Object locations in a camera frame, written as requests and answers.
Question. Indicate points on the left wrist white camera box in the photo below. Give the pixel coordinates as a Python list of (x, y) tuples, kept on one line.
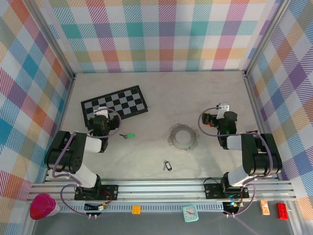
[(103, 112)]

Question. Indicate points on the key with green cap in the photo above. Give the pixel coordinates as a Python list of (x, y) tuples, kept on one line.
[(130, 135)]

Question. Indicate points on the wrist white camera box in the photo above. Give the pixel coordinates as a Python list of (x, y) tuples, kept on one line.
[(103, 112), (223, 107)]

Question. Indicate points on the black grey chessboard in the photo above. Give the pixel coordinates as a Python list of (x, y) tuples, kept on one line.
[(122, 100)]

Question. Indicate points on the small black controller board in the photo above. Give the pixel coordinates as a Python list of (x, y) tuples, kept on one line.
[(89, 207), (232, 208)]

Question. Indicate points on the large red toy brick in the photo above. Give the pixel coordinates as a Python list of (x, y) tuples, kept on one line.
[(282, 210)]

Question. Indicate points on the aluminium mounting rail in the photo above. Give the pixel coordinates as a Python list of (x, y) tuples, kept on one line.
[(159, 189)]

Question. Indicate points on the aluminium table side rail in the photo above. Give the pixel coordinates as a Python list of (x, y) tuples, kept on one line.
[(64, 105), (254, 102)]

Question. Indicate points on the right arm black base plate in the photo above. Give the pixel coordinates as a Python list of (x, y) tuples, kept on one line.
[(211, 191)]

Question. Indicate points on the aluminium frame post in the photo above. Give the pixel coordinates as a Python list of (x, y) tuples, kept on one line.
[(53, 41), (266, 36)]

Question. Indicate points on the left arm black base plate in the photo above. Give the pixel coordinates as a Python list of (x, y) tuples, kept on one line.
[(110, 192)]

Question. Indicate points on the small orange toy brick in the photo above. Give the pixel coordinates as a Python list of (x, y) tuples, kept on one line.
[(136, 210)]

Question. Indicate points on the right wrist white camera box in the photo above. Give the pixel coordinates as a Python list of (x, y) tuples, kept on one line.
[(223, 107)]

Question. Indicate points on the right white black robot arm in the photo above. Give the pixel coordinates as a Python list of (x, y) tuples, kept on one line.
[(259, 156)]

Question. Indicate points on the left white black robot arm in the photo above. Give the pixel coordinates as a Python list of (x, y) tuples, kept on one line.
[(73, 156)]

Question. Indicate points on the pink plastic cup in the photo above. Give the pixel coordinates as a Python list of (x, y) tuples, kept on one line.
[(41, 205)]

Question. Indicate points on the teal alarm clock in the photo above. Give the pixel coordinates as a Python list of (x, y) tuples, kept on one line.
[(190, 213)]

